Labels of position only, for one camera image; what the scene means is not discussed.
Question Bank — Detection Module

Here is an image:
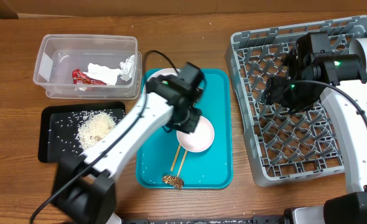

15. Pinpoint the pink bowl with rice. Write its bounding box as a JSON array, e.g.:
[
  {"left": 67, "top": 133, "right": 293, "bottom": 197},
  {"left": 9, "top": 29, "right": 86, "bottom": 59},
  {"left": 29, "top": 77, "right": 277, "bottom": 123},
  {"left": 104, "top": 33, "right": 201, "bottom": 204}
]
[{"left": 177, "top": 116, "right": 215, "bottom": 153}]

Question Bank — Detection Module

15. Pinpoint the brown food scrap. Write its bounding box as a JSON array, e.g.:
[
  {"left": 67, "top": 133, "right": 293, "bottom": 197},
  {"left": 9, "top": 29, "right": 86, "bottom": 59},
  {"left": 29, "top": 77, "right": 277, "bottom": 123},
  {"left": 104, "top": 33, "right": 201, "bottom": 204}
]
[{"left": 162, "top": 175, "right": 184, "bottom": 189}]

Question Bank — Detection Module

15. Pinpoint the white napkin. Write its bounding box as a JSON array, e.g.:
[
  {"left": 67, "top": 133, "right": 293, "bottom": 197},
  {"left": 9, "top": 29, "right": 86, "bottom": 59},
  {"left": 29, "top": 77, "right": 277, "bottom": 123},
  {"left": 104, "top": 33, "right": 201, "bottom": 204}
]
[{"left": 83, "top": 55, "right": 136, "bottom": 85}]

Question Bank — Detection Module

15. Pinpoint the red snack wrapper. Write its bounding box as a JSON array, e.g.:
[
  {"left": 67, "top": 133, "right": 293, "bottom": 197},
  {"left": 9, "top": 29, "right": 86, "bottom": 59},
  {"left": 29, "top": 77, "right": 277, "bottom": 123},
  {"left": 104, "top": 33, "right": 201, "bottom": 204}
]
[{"left": 72, "top": 69, "right": 106, "bottom": 85}]

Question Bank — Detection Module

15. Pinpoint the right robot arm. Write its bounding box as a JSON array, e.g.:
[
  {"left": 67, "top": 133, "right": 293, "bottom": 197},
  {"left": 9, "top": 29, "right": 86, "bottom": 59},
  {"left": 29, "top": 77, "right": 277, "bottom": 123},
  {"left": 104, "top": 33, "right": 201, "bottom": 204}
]
[{"left": 262, "top": 32, "right": 367, "bottom": 223}]

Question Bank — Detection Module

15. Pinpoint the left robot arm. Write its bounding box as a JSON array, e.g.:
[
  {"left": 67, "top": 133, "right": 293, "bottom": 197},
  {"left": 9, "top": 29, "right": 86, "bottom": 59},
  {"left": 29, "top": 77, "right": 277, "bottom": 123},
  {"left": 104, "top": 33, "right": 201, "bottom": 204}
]
[{"left": 52, "top": 63, "right": 205, "bottom": 223}]

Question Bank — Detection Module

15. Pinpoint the grey dishwasher rack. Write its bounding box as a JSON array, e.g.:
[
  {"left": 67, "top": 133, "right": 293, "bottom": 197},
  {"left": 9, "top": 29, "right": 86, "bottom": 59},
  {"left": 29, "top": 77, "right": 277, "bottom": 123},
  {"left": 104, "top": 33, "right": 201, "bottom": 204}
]
[{"left": 226, "top": 15, "right": 367, "bottom": 187}]

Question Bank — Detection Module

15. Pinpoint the left wooden chopstick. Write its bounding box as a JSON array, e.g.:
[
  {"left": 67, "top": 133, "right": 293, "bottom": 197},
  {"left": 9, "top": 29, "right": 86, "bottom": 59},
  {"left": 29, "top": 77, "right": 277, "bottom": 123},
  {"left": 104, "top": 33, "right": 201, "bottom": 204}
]
[{"left": 170, "top": 144, "right": 181, "bottom": 172}]

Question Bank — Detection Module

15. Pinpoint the wooden chopstick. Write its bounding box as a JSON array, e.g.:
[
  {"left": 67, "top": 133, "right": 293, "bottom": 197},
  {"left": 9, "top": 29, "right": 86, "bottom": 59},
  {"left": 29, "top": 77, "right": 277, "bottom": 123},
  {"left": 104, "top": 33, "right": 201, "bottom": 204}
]
[
  {"left": 177, "top": 150, "right": 188, "bottom": 177},
  {"left": 170, "top": 144, "right": 181, "bottom": 172}
]

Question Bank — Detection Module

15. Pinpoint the right wooden chopstick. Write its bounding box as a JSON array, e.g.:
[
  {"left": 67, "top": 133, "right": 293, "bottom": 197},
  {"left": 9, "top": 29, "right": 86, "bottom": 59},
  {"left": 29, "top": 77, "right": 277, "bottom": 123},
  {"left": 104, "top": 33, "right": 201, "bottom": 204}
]
[{"left": 177, "top": 150, "right": 188, "bottom": 177}]

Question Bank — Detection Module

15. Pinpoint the large white plate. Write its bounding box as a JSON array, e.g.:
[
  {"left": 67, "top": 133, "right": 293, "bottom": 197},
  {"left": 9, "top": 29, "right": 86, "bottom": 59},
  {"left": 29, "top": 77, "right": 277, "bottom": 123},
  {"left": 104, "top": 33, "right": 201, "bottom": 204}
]
[{"left": 142, "top": 68, "right": 177, "bottom": 93}]

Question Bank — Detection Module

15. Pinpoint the teal serving tray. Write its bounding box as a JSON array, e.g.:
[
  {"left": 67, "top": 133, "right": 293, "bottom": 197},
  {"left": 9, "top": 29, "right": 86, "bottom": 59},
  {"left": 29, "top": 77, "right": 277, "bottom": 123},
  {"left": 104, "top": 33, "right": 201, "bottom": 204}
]
[{"left": 136, "top": 68, "right": 233, "bottom": 189}]

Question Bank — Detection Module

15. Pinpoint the pile of rice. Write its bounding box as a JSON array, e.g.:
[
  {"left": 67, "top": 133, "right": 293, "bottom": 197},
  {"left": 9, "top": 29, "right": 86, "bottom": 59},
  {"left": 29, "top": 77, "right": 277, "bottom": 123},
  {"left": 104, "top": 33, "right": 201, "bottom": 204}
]
[{"left": 76, "top": 112, "right": 116, "bottom": 151}]

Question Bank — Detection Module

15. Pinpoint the black tray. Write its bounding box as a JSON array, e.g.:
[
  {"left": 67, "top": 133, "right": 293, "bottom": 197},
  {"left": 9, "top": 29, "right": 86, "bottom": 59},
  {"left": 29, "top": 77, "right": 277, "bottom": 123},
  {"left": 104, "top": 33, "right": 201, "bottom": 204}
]
[{"left": 38, "top": 101, "right": 126, "bottom": 163}]

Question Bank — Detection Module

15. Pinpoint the clear plastic bin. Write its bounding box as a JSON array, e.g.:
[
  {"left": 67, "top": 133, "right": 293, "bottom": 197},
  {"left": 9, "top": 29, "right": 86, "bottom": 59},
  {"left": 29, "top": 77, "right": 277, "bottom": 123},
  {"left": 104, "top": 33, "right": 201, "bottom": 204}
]
[{"left": 33, "top": 34, "right": 142, "bottom": 100}]

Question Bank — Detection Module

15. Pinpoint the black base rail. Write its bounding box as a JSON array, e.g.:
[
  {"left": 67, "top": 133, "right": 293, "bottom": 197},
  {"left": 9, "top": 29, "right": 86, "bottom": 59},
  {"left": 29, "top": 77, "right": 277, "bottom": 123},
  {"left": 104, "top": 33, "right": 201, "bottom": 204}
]
[{"left": 108, "top": 216, "right": 287, "bottom": 224}]

